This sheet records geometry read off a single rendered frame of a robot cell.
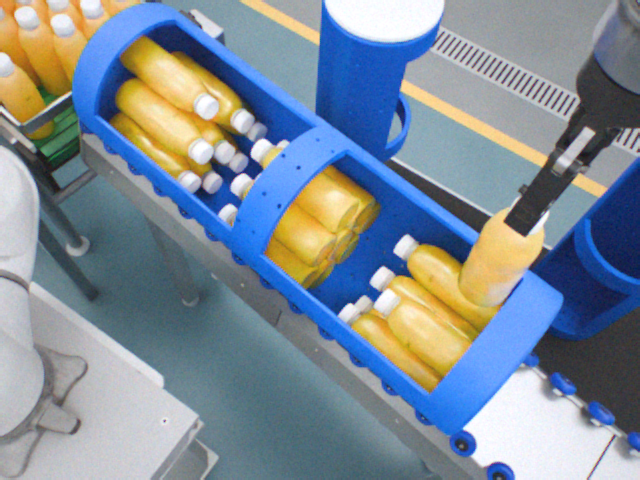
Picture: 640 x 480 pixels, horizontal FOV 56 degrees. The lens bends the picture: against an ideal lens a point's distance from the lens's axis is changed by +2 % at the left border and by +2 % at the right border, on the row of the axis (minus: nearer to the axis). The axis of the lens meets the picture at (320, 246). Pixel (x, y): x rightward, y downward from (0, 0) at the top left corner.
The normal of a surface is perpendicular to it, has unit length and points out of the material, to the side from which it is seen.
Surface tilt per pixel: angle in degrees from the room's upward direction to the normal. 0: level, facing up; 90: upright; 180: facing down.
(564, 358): 0
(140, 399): 0
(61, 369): 14
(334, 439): 0
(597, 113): 90
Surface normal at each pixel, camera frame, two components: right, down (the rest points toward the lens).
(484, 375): -0.33, 0.01
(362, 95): -0.25, 0.86
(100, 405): 0.05, -0.45
